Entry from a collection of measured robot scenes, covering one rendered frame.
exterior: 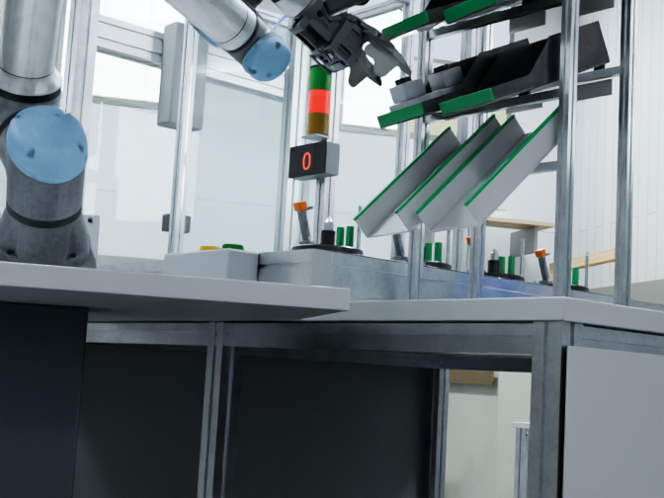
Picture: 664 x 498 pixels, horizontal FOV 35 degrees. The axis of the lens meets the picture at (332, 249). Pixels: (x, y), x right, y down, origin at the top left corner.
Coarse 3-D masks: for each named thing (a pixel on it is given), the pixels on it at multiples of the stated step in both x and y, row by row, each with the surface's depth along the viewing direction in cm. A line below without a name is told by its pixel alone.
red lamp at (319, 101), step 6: (312, 90) 231; (318, 90) 231; (324, 90) 231; (312, 96) 231; (318, 96) 231; (324, 96) 231; (330, 96) 233; (312, 102) 231; (318, 102) 231; (324, 102) 231; (330, 102) 233; (312, 108) 231; (318, 108) 230; (324, 108) 231
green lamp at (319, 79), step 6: (312, 72) 232; (318, 72) 231; (324, 72) 231; (312, 78) 232; (318, 78) 231; (324, 78) 231; (330, 78) 232; (312, 84) 232; (318, 84) 231; (324, 84) 231; (330, 84) 232; (330, 90) 232
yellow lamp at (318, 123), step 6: (312, 114) 231; (318, 114) 230; (324, 114) 231; (312, 120) 230; (318, 120) 230; (324, 120) 231; (306, 126) 232; (312, 126) 230; (318, 126) 230; (324, 126) 230; (306, 132) 231; (312, 132) 230; (318, 132) 230; (324, 132) 230
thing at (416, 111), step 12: (492, 48) 188; (504, 48) 190; (468, 60) 202; (480, 60) 186; (492, 60) 188; (468, 72) 185; (480, 72) 186; (468, 84) 185; (480, 84) 186; (444, 96) 182; (456, 96) 183; (408, 108) 182; (420, 108) 179; (432, 108) 180; (384, 120) 188; (396, 120) 185; (408, 120) 183
